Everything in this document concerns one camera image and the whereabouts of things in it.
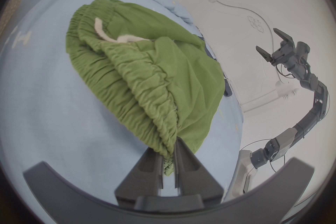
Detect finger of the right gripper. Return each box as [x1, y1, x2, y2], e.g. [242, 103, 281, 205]
[256, 45, 277, 64]
[273, 28, 294, 45]

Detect green shorts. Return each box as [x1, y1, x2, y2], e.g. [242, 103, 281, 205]
[66, 0, 225, 176]

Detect bed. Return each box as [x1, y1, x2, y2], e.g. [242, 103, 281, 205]
[0, 0, 300, 208]

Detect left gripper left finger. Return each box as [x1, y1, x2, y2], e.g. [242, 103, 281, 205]
[114, 147, 164, 205]

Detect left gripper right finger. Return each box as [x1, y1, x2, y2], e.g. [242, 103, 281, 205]
[174, 137, 224, 204]

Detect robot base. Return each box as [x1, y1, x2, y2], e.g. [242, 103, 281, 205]
[231, 149, 256, 196]

